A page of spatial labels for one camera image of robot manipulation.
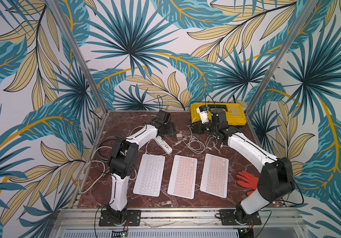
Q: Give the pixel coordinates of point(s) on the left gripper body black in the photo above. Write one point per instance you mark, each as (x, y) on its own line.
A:
(169, 128)

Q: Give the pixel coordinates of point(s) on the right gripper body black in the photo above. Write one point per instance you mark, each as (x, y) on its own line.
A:
(200, 128)

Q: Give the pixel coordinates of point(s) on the white power strip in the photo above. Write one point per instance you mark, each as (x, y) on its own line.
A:
(164, 145)

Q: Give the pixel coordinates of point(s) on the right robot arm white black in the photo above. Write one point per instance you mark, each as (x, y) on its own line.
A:
(276, 177)

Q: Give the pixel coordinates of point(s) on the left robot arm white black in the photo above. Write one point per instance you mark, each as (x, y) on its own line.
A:
(124, 157)

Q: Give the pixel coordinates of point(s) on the pink keyboard right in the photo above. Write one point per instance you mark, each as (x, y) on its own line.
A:
(214, 179)

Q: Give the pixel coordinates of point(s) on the pink keyboard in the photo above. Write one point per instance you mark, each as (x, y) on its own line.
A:
(183, 177)
(214, 179)

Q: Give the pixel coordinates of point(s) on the pink keyboard middle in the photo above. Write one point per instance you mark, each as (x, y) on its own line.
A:
(183, 177)

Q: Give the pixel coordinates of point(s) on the yellow black toolbox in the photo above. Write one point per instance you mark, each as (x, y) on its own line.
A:
(234, 112)

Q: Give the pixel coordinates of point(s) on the red work glove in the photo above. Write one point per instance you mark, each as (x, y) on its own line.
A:
(246, 180)

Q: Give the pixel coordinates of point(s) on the white wireless keyboard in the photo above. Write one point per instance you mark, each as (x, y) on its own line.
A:
(149, 178)

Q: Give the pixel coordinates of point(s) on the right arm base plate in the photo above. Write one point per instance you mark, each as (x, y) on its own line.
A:
(231, 217)

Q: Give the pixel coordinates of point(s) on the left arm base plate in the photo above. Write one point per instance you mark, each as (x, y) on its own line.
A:
(112, 218)

